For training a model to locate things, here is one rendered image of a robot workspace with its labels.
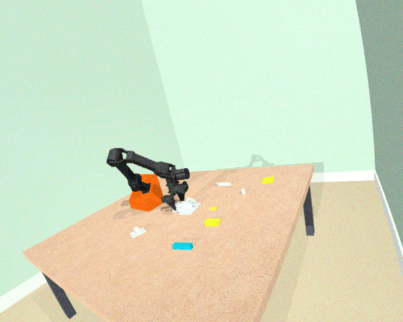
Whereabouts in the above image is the yellow rectangular block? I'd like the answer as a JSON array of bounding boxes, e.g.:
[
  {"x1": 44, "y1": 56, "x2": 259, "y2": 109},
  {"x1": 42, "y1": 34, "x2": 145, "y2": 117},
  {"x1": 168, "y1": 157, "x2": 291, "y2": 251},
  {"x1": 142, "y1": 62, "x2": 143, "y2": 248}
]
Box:
[{"x1": 204, "y1": 219, "x2": 221, "y2": 227}]

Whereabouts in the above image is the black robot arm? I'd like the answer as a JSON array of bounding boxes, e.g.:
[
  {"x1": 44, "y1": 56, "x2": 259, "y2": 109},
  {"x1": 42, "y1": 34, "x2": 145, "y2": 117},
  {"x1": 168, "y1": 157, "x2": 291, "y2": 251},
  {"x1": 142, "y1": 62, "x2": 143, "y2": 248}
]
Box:
[{"x1": 106, "y1": 148, "x2": 190, "y2": 194}]

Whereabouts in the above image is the cyan flat bar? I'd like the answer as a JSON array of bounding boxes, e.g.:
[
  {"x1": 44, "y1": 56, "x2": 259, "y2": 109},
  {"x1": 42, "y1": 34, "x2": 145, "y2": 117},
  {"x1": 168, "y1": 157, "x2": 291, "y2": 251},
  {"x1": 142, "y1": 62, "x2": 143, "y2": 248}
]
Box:
[{"x1": 172, "y1": 242, "x2": 193, "y2": 250}]

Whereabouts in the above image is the yellow flat plate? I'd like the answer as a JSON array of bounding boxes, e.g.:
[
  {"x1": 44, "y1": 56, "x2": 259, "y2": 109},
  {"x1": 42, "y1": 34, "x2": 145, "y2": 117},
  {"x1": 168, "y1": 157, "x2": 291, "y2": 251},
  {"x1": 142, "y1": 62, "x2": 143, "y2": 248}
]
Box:
[{"x1": 262, "y1": 176, "x2": 274, "y2": 184}]

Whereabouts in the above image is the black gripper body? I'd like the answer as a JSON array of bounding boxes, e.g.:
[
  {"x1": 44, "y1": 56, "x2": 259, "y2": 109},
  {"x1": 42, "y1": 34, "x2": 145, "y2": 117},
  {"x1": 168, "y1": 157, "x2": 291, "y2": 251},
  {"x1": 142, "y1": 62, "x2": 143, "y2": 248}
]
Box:
[{"x1": 161, "y1": 180, "x2": 179, "y2": 203}]

